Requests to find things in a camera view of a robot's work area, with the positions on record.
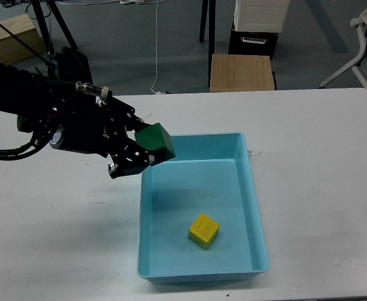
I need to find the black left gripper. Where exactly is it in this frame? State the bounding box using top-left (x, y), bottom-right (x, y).
top-left (50, 97), bottom-right (154, 179)

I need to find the wooden box centre floor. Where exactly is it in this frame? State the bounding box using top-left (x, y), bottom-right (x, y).
top-left (210, 54), bottom-right (275, 92)

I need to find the black table legs centre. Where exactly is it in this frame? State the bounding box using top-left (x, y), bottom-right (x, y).
top-left (199, 0), bottom-right (216, 87)

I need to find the wooden box floor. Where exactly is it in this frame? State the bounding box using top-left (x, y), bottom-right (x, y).
top-left (210, 54), bottom-right (275, 92)
top-left (0, 13), bottom-right (46, 65)

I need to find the wooden box left floor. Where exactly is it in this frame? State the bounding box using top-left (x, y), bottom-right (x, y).
top-left (0, 13), bottom-right (46, 65)

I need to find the white appliance box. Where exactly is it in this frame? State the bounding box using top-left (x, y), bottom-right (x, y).
top-left (233, 0), bottom-right (290, 33)

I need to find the green wooden block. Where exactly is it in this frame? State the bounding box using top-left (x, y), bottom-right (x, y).
top-left (134, 123), bottom-right (176, 166)

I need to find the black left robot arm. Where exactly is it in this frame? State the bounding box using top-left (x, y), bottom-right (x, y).
top-left (0, 63), bottom-right (156, 179)

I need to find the black storage box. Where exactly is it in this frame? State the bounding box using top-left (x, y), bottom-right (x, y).
top-left (228, 24), bottom-right (279, 60)

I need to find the yellow wooden block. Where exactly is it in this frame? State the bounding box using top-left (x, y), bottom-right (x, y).
top-left (188, 213), bottom-right (220, 250)

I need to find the light blue plastic bin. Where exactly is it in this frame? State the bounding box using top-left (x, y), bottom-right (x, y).
top-left (137, 133), bottom-right (269, 283)

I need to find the white hanging cable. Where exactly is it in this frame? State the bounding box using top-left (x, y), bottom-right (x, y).
top-left (151, 0), bottom-right (168, 95)

